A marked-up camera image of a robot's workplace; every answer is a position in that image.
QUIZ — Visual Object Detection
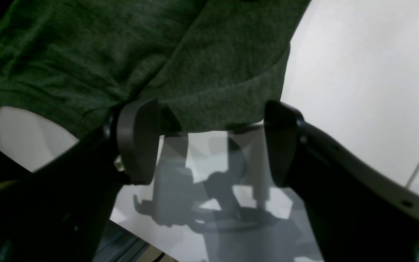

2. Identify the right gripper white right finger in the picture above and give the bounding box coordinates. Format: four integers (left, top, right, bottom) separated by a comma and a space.
263, 101, 419, 262

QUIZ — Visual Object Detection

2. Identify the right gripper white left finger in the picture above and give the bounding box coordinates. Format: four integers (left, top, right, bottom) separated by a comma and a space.
0, 99, 161, 262

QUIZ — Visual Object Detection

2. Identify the dark green t-shirt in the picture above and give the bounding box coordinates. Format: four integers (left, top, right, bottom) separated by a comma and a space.
0, 0, 310, 139

